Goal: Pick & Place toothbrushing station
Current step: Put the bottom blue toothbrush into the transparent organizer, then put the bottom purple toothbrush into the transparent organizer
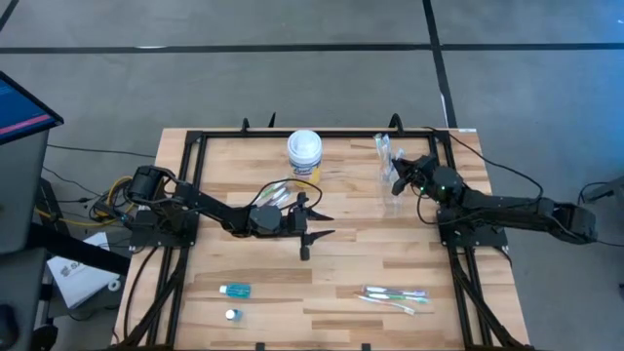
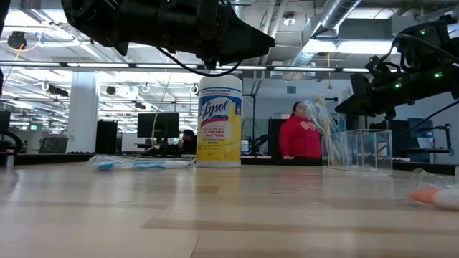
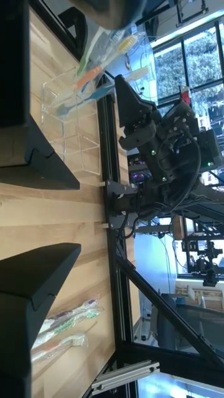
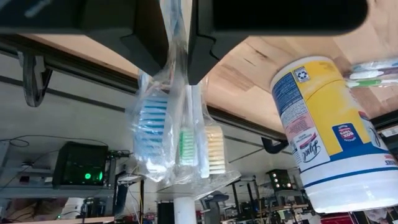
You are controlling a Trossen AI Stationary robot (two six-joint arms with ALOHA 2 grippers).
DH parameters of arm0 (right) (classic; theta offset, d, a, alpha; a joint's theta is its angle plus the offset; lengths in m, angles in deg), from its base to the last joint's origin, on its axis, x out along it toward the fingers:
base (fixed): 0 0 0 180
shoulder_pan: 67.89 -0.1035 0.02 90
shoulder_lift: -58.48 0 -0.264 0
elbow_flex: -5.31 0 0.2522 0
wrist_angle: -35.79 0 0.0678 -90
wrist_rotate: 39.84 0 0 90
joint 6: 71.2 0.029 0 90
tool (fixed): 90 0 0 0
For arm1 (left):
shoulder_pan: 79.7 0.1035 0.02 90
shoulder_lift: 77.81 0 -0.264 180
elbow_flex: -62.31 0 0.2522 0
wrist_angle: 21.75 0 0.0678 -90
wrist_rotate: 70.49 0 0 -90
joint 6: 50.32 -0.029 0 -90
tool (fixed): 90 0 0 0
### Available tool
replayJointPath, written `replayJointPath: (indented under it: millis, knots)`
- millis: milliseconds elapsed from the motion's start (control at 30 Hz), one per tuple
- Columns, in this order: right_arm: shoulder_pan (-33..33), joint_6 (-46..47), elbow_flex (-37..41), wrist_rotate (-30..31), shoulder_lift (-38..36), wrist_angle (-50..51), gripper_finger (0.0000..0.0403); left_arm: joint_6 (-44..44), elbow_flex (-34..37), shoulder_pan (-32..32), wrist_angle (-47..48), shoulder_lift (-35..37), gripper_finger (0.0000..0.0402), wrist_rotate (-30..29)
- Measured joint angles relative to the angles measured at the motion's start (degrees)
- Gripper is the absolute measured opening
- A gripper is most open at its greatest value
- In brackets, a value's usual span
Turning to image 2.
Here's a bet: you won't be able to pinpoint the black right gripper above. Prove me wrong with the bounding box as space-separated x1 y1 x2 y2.
335 57 453 120

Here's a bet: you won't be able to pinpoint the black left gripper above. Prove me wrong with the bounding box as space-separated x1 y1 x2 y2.
168 0 276 71

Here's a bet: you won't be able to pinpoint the packaged toothbrushes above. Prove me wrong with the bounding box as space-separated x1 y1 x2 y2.
303 100 336 162

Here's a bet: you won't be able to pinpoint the clear acrylic holder box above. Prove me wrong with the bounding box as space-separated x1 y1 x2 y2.
321 128 394 175

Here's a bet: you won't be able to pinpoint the dark desk monitors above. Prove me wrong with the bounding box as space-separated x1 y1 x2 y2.
369 118 435 163

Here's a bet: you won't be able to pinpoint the person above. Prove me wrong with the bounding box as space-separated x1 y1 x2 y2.
177 129 198 154
278 101 323 161

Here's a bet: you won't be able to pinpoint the black storage cabinets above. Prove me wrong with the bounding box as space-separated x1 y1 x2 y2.
268 118 284 161

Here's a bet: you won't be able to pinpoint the yellow white Lysol wipes canister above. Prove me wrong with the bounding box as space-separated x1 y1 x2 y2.
196 74 244 168

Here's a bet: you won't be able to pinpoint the black office monitor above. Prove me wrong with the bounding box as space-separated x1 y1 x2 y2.
137 113 180 139

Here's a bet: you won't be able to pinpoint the black tower cabinet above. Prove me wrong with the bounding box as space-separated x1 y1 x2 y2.
95 120 118 155

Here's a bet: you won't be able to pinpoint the white building column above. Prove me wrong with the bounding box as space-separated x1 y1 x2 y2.
66 71 100 154

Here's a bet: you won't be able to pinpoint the black office chair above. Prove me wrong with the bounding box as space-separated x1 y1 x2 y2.
38 136 69 154

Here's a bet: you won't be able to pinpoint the black ceiling device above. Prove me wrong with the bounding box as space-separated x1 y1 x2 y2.
6 31 28 50

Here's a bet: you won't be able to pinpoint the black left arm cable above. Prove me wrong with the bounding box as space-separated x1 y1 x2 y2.
155 45 245 78

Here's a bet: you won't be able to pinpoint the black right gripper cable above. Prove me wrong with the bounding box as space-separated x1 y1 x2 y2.
399 100 459 137

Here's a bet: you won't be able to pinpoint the silver ventilation duct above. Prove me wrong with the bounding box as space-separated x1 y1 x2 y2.
286 0 363 69

